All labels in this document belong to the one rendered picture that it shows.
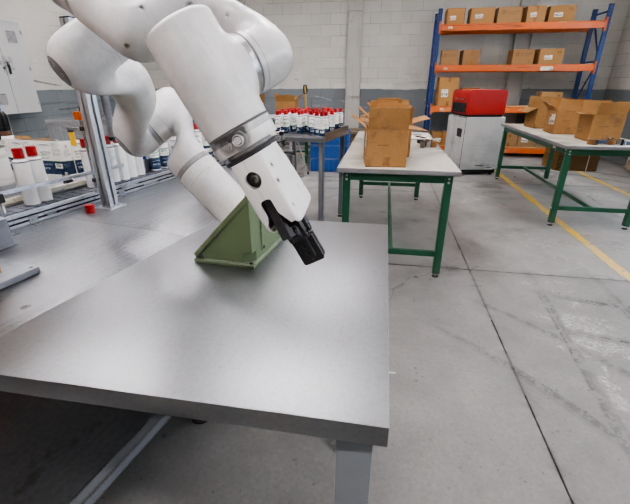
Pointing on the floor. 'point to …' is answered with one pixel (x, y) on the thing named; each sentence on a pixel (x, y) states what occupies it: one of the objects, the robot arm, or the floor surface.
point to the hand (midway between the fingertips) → (309, 248)
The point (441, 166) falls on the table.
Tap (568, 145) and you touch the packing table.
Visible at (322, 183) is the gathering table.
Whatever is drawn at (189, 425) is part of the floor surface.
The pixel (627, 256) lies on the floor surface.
